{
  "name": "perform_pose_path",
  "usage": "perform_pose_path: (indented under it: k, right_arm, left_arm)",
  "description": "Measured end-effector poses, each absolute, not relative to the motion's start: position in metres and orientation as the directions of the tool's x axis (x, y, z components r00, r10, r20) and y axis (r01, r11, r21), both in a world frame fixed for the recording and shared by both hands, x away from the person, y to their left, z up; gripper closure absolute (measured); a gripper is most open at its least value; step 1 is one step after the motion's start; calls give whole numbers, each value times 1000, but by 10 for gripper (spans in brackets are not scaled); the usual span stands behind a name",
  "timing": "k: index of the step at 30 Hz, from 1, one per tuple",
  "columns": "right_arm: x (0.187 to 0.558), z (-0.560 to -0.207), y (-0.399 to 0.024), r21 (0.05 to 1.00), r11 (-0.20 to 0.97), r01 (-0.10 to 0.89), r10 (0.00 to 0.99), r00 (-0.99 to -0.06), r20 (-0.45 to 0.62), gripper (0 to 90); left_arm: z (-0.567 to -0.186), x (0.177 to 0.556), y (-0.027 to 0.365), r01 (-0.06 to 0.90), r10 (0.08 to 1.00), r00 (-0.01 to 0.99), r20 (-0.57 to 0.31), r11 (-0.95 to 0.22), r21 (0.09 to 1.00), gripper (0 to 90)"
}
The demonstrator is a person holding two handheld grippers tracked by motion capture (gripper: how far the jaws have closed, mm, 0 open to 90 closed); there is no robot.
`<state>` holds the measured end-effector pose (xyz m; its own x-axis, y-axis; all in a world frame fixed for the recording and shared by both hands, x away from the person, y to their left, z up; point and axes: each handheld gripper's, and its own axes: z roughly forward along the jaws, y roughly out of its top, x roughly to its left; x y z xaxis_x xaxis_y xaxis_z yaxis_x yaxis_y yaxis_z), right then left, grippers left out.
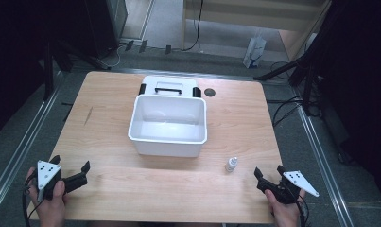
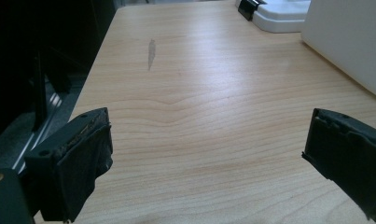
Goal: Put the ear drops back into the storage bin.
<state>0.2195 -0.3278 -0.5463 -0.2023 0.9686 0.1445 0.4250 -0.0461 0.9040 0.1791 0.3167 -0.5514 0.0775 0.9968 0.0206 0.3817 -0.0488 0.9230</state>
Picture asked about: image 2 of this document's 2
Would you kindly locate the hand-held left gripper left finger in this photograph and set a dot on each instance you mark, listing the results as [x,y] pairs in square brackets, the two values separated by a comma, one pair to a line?
[73,161]

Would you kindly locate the white plastic base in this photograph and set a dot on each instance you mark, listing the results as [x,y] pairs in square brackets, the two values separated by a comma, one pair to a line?
[280,17]

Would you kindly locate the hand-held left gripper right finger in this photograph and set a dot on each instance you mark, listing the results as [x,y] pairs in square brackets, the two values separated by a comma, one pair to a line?
[347,149]

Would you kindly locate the black clip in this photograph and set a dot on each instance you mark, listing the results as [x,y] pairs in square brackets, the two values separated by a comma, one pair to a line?
[249,7]

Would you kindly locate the white box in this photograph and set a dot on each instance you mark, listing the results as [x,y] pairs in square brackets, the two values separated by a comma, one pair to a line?
[347,37]

